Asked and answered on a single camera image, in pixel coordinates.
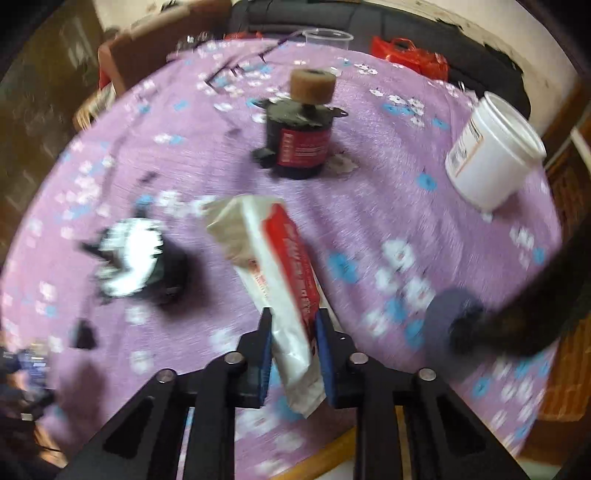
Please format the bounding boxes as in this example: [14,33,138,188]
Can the brown wooden furniture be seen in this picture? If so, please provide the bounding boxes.
[517,78,591,462]

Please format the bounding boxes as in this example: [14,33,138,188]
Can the red plastic bag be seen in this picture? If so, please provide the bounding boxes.
[370,37,450,82]

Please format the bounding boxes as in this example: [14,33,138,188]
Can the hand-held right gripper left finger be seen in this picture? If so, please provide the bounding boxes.
[55,308,273,480]

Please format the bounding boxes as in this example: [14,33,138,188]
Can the red black ink bottle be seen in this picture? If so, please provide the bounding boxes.
[252,69,350,182]

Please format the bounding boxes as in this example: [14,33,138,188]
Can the yellow rimmed tray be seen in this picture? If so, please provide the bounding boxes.
[272,427,363,480]

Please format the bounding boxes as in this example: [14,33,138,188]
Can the black motor with gear plate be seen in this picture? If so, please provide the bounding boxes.
[79,216,191,306]

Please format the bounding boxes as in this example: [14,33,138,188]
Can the white plastic jar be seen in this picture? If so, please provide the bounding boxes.
[444,91,549,212]

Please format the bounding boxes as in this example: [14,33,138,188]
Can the grey phone stand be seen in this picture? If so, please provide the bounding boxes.
[424,288,485,357]

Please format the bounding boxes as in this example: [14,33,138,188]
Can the red and white wipes packet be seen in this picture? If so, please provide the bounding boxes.
[205,195,332,419]

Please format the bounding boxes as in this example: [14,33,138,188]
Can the clear plastic cup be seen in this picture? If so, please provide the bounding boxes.
[302,28,355,52]

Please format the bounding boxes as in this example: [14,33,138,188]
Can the black phone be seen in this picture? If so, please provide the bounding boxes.
[455,226,591,358]

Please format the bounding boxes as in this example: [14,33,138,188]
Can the glass bowl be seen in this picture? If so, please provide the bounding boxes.
[177,31,209,52]

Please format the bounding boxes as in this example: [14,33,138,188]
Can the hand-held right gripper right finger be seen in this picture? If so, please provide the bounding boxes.
[316,308,532,480]

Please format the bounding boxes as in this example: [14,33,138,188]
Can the black power adapter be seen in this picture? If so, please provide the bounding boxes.
[73,318,99,350]

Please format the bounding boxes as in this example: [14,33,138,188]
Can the dark sofa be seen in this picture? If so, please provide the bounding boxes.
[228,0,532,121]

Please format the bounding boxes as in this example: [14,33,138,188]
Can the purple eyeglasses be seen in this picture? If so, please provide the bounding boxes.
[204,41,289,93]

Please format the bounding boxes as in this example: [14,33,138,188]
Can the brown chair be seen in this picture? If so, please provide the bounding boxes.
[96,0,232,95]

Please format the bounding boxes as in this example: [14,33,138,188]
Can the purple floral tablecloth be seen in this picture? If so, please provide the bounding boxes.
[0,39,563,480]

